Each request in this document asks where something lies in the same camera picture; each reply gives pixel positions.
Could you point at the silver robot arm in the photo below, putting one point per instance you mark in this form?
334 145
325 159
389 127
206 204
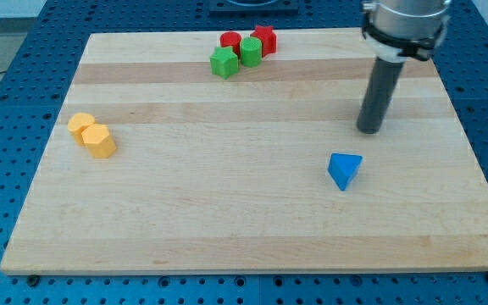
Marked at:
400 29

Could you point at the green star block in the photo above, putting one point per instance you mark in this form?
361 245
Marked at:
224 62

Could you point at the red star block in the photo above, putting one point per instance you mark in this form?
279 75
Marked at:
266 34

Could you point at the wooden board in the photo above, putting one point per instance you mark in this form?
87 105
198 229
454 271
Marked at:
229 176

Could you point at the blue triangle block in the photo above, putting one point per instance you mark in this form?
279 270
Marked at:
343 168

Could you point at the green cylinder block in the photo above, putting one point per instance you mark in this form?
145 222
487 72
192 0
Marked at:
251 51

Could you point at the red cylinder block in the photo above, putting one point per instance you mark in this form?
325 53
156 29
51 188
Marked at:
231 39

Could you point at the yellow hexagon block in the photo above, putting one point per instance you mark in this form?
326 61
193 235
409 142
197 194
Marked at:
99 141

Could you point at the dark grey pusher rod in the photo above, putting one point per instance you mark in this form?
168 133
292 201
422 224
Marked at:
377 99

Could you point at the yellow cylinder block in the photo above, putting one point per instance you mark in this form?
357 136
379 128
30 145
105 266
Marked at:
77 124

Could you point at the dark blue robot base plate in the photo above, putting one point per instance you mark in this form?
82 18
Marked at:
252 6

